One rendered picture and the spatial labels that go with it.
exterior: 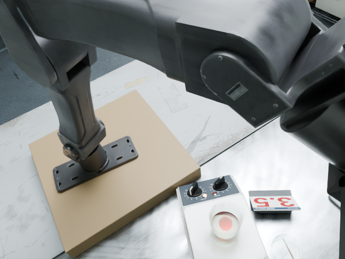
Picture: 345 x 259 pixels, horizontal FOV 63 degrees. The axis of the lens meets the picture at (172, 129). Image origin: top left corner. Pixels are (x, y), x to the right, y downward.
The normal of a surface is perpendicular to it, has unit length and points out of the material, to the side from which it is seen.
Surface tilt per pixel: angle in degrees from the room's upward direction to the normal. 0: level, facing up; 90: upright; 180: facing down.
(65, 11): 87
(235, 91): 90
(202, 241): 0
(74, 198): 0
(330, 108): 56
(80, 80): 110
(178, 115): 0
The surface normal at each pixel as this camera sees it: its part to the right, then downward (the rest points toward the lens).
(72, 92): 0.83, 0.54
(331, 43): -0.77, -0.63
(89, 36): -0.53, 0.74
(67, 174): -0.13, -0.61
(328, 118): -0.18, 0.46
